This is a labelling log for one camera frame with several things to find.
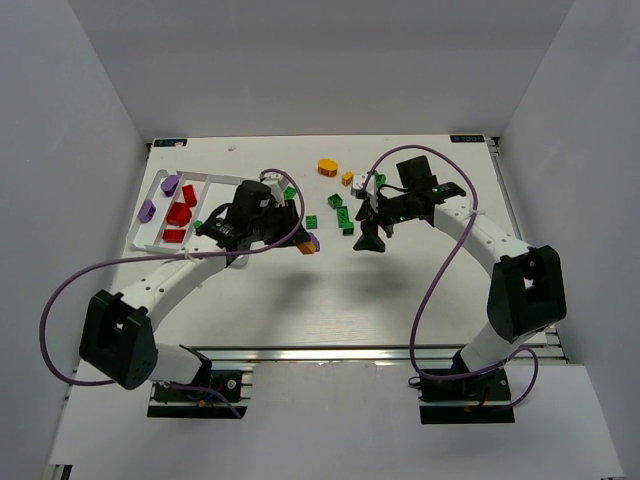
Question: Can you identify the green square flat lego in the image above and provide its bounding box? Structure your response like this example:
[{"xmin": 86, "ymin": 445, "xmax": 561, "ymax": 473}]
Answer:
[{"xmin": 305, "ymin": 215, "xmax": 319, "ymax": 230}]

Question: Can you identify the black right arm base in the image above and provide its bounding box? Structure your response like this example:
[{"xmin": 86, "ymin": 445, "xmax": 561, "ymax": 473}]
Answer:
[{"xmin": 408, "ymin": 369, "xmax": 515, "ymax": 425}]

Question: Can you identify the green hollow lego brick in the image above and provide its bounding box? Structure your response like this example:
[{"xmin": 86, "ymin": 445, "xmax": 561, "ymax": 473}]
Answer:
[{"xmin": 374, "ymin": 171, "xmax": 386, "ymax": 187}]

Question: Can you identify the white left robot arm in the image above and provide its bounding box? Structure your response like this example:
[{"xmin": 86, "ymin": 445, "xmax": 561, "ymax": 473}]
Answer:
[{"xmin": 79, "ymin": 171, "xmax": 316, "ymax": 391}]

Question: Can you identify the green long lego brick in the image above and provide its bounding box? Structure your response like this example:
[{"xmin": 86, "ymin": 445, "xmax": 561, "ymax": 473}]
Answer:
[{"xmin": 336, "ymin": 205, "xmax": 355, "ymax": 236}]

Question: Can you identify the white divided sorting tray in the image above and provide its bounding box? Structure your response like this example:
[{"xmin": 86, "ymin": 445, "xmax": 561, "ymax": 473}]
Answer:
[{"xmin": 127, "ymin": 169, "xmax": 245, "ymax": 254}]

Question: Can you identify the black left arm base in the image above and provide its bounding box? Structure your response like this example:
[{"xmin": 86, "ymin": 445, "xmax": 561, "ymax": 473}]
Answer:
[{"xmin": 147, "ymin": 364, "xmax": 253, "ymax": 420}]

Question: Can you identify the purple curved lego brick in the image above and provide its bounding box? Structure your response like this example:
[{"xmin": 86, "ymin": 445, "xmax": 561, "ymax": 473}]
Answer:
[{"xmin": 309, "ymin": 232, "xmax": 321, "ymax": 252}]

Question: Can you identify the purple rounded lego brick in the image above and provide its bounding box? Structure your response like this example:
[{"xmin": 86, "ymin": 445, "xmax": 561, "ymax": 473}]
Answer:
[{"xmin": 160, "ymin": 175, "xmax": 180, "ymax": 197}]

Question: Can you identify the red curved lego brick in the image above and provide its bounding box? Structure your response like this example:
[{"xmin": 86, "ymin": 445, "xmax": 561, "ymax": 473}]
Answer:
[{"xmin": 182, "ymin": 184, "xmax": 198, "ymax": 208}]

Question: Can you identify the yellow rounded lego brick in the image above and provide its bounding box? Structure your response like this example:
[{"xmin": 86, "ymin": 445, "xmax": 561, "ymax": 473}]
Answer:
[{"xmin": 317, "ymin": 158, "xmax": 339, "ymax": 177}]

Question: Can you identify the red arched lego brick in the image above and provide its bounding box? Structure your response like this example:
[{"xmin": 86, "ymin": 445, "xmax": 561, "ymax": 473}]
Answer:
[{"xmin": 166, "ymin": 202, "xmax": 192, "ymax": 227}]

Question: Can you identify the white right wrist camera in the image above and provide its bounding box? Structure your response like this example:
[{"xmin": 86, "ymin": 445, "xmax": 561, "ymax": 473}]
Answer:
[{"xmin": 350, "ymin": 172, "xmax": 377, "ymax": 201}]

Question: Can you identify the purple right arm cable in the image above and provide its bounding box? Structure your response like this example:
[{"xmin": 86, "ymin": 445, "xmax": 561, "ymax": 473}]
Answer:
[{"xmin": 369, "ymin": 144, "xmax": 540, "ymax": 412}]

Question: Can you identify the green square lego brick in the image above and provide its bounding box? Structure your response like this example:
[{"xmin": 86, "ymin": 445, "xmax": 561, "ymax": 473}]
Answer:
[{"xmin": 328, "ymin": 194, "xmax": 343, "ymax": 209}]

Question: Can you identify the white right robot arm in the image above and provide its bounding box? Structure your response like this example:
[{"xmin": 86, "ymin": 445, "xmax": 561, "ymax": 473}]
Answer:
[{"xmin": 351, "ymin": 156, "xmax": 567, "ymax": 377}]

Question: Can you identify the small yellow lego brick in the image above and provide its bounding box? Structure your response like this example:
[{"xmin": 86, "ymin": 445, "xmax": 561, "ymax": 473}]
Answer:
[{"xmin": 341, "ymin": 172, "xmax": 354, "ymax": 186}]

